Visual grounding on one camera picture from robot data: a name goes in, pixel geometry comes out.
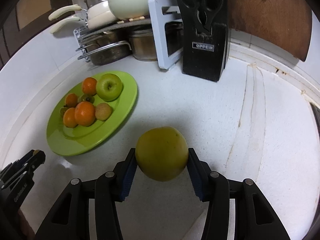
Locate black knife block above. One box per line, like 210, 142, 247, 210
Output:
177, 0, 230, 82

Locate wooden cutting board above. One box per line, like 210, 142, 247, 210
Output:
228, 0, 312, 61

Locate cream saucepan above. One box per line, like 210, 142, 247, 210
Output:
48, 1, 112, 21
50, 11, 117, 34

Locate dark wooden window cabinet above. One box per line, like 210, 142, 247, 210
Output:
1, 0, 72, 68

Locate yellow-green apple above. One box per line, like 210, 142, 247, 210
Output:
135, 126, 189, 181

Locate steel pan under rack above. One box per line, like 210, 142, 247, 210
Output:
76, 31, 132, 66

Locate large orange mandarin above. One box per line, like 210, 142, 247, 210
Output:
75, 101, 95, 127

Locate brown kiwi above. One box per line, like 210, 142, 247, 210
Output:
95, 102, 113, 121

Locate white pot rack shelf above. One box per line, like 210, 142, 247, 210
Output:
77, 0, 183, 70

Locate cream saucepan upper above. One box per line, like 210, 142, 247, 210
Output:
48, 1, 112, 21

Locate steel pot under rack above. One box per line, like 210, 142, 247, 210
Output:
130, 28, 157, 61

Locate cream saucepan lower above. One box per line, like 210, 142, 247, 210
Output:
50, 11, 117, 34

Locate green tomato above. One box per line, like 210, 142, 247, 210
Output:
78, 94, 94, 103
60, 107, 69, 117

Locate green tomato front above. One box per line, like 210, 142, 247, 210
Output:
60, 107, 69, 117

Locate green apple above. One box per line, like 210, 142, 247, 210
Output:
96, 74, 123, 101

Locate small orange mandarin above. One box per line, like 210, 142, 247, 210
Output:
65, 93, 78, 108

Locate left hand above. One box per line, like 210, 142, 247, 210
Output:
18, 209, 35, 240

